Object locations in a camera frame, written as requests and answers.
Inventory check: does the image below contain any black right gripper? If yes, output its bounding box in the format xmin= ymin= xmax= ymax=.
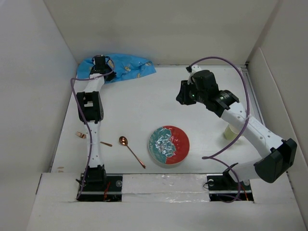
xmin=175 ymin=79 xmax=207 ymax=105

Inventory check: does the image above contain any blue patterned cloth napkin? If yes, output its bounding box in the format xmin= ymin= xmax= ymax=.
xmin=77 ymin=53 xmax=156 ymax=83

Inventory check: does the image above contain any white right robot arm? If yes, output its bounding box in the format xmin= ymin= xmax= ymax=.
xmin=176 ymin=65 xmax=297 ymax=190

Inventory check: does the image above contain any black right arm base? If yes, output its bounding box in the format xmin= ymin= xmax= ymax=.
xmin=203 ymin=164 xmax=254 ymax=203

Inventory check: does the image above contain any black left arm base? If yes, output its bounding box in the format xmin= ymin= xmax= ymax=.
xmin=76 ymin=165 xmax=123 ymax=202

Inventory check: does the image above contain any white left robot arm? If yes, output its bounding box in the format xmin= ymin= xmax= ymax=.
xmin=76 ymin=55 xmax=116 ymax=174

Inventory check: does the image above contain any red and teal plate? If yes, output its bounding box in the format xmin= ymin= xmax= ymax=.
xmin=148 ymin=126 xmax=190 ymax=166

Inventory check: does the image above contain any pale yellow paper cup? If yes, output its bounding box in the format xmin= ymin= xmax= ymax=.
xmin=224 ymin=124 xmax=239 ymax=141

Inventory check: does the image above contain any copper fork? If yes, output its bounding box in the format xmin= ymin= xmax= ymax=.
xmin=75 ymin=131 xmax=113 ymax=147

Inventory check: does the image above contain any copper spoon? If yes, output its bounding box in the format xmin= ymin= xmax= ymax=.
xmin=119 ymin=136 xmax=146 ymax=169

